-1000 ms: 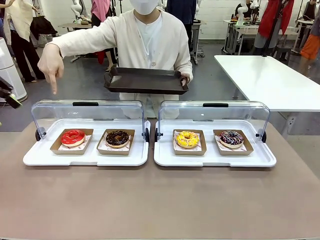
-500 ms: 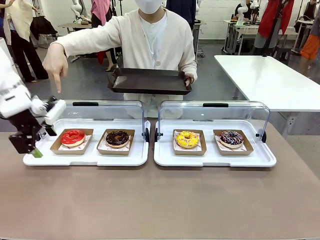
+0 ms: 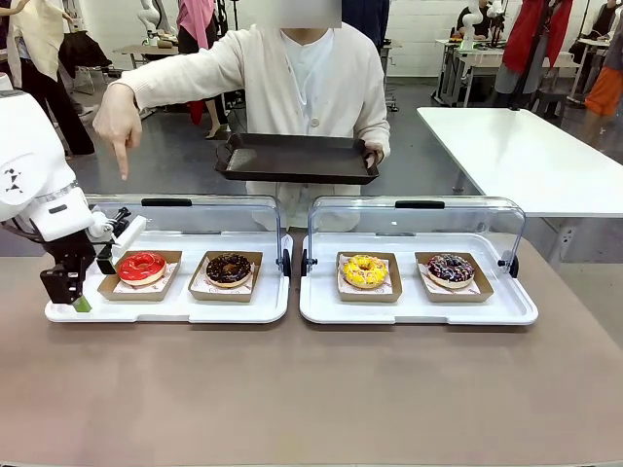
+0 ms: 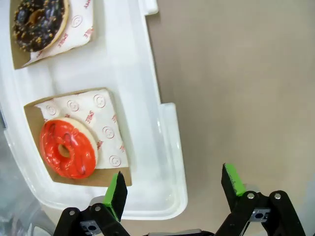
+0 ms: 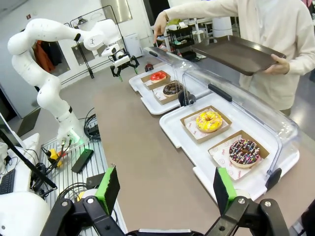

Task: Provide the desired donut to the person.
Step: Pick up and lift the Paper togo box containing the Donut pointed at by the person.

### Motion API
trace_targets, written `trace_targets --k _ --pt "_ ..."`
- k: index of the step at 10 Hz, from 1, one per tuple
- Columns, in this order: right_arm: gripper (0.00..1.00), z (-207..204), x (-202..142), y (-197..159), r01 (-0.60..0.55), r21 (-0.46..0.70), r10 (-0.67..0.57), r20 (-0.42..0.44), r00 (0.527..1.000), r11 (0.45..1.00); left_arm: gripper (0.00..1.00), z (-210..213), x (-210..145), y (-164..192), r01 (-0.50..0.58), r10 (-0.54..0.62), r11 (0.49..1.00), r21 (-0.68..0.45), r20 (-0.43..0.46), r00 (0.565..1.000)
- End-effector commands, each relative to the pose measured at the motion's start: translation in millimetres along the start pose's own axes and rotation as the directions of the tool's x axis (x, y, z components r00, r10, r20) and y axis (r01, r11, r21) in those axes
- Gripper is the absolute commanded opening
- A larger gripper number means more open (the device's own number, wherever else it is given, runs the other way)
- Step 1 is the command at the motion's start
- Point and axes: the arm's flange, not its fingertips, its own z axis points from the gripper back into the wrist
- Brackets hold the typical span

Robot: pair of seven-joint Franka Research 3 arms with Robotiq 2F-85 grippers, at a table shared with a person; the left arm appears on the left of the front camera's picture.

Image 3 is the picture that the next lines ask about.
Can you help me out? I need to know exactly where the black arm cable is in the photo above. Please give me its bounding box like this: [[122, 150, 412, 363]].
[[0, 217, 55, 244]]

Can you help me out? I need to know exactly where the bystander in orange trousers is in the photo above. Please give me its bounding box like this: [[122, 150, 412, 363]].
[[582, 0, 623, 118]]

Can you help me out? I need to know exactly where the person's left hand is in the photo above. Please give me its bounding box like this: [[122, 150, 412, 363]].
[[362, 140, 386, 169]]

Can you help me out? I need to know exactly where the clear hinged display lid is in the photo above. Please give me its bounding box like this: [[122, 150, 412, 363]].
[[301, 196, 528, 279], [85, 194, 292, 279]]

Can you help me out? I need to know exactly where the grey stool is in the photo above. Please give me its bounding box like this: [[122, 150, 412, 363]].
[[529, 87, 568, 117]]

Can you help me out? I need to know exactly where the white printed paper liner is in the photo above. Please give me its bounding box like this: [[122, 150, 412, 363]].
[[338, 252, 396, 296], [200, 264, 260, 296], [112, 261, 179, 296], [418, 262, 483, 297]]

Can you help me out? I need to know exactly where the chocolate sprinkled donut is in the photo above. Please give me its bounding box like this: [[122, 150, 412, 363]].
[[205, 253, 253, 290]]

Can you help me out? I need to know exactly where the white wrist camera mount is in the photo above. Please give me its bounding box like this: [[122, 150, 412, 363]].
[[87, 206, 148, 276]]

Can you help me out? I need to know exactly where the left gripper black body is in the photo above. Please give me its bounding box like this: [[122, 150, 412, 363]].
[[42, 232, 97, 278]]

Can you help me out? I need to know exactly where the bystander in navy clothes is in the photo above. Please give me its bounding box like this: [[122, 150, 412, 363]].
[[340, 0, 391, 55]]

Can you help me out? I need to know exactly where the large white table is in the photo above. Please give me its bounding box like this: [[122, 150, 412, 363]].
[[417, 106, 623, 219]]

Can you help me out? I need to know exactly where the brown cardboard donut box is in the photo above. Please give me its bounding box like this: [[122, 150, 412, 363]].
[[187, 250, 265, 304], [414, 251, 495, 305], [336, 251, 404, 304], [96, 250, 183, 303]]

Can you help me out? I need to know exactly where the yellow sprinkled donut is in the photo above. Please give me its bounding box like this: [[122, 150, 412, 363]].
[[342, 254, 391, 290]]

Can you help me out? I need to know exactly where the dark berry sprinkled donut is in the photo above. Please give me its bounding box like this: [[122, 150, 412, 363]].
[[426, 252, 476, 290]]

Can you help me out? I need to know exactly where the bystander in pink top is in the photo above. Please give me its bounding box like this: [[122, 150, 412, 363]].
[[175, 0, 231, 140]]

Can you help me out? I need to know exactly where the person's torso cream cardigan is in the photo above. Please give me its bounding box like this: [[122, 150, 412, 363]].
[[240, 21, 392, 231]]

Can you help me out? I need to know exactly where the bystander in red vest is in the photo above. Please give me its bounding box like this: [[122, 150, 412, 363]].
[[495, 0, 574, 96]]

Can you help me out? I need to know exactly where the red glazed donut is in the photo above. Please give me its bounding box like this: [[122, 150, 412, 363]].
[[116, 251, 167, 287]]

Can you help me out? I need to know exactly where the person's right forearm cream sleeve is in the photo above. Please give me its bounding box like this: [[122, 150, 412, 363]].
[[116, 23, 254, 112]]

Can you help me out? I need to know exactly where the white display tray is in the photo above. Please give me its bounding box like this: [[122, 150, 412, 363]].
[[45, 228, 295, 325], [299, 232, 540, 327]]

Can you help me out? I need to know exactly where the grey background workbench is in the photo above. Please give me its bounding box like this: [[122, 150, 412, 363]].
[[434, 37, 517, 107]]

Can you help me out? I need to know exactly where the black jacket on chair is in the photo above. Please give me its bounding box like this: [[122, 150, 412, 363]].
[[57, 29, 114, 94]]

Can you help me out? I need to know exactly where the bystander in cream top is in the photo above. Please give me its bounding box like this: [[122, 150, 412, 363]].
[[0, 0, 96, 158]]

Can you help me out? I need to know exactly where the dark brown serving tray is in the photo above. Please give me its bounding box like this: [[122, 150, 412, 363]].
[[214, 132, 382, 187]]

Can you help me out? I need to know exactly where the person's right hand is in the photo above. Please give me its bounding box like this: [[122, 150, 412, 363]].
[[92, 82, 144, 182]]

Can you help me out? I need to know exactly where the brown background table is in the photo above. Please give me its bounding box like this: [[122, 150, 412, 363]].
[[112, 43, 182, 70]]

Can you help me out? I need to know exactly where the person's left forearm cream sleeve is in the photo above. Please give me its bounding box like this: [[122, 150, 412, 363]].
[[358, 87, 392, 153]]

